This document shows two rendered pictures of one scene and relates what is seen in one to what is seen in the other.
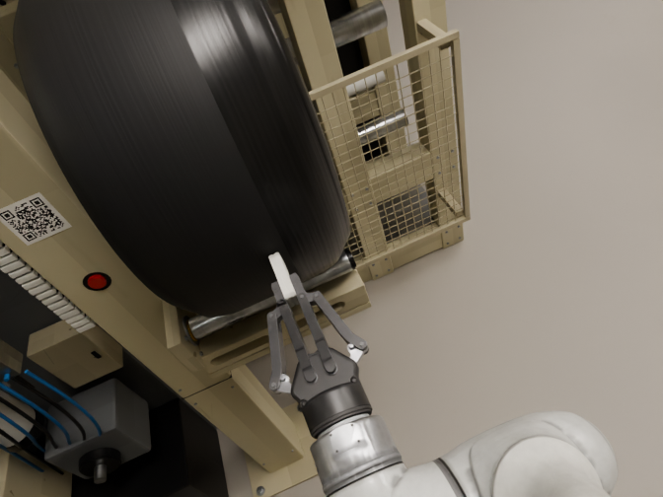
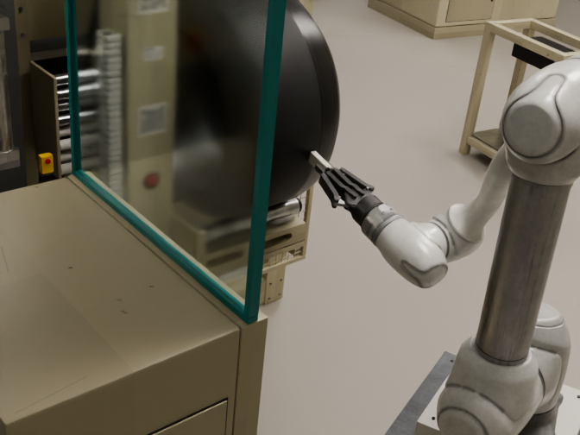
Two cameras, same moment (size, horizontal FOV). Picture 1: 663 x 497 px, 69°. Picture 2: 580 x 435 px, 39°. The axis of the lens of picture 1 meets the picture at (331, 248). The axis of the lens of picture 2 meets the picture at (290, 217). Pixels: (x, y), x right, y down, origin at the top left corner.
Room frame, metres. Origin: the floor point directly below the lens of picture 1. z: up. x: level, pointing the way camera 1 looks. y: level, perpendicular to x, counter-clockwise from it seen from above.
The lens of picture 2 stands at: (-0.95, 1.25, 1.99)
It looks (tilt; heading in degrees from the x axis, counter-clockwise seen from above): 29 degrees down; 321
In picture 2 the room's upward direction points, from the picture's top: 6 degrees clockwise
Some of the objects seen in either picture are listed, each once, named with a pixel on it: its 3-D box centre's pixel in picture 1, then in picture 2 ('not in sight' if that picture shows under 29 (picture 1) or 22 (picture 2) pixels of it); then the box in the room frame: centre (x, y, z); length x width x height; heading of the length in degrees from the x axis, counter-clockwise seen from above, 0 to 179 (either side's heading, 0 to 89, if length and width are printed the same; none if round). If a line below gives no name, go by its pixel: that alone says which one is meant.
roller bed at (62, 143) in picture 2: not in sight; (77, 115); (1.12, 0.40, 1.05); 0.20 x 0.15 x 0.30; 94
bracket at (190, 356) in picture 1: (177, 282); not in sight; (0.74, 0.33, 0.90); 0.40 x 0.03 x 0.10; 4
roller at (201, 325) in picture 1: (270, 294); (247, 220); (0.61, 0.14, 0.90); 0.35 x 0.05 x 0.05; 94
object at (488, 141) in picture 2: not in sight; (529, 104); (1.70, -2.50, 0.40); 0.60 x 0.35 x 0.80; 173
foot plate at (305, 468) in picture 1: (281, 447); not in sight; (0.72, 0.41, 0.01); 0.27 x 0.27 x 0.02; 4
